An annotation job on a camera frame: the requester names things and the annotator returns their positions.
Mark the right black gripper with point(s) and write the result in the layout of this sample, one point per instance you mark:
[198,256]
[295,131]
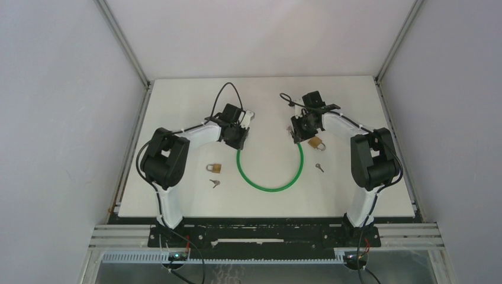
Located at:
[300,135]

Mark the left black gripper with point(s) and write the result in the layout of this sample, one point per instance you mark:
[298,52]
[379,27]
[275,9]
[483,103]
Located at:
[238,144]

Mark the green cable lock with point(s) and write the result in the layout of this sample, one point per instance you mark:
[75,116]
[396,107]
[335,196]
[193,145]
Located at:
[272,163]

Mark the brass padlock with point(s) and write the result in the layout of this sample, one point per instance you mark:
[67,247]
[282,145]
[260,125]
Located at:
[214,168]
[316,143]

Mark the small silver key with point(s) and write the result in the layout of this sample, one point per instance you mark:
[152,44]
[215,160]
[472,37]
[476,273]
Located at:
[215,182]

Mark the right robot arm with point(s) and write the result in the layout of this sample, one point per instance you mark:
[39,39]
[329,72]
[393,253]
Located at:
[374,164]

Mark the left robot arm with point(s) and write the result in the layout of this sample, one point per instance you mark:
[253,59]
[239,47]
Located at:
[162,160]

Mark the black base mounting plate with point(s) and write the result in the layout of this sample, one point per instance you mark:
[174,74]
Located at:
[269,238]

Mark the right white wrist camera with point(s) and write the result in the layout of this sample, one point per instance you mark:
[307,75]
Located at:
[301,112]

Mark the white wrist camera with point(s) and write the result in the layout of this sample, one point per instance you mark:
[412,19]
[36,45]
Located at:
[301,112]
[246,118]

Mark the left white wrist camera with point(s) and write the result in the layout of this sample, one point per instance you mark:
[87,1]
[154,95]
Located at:
[246,118]

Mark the right aluminium frame post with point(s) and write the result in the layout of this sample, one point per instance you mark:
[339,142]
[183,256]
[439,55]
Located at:
[402,33]

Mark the aluminium frame post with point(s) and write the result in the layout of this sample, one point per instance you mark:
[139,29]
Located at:
[402,33]
[118,33]

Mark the white slotted cable duct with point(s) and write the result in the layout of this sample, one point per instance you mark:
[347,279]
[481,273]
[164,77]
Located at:
[157,257]

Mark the left aluminium frame post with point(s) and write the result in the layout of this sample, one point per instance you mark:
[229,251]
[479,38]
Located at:
[118,33]

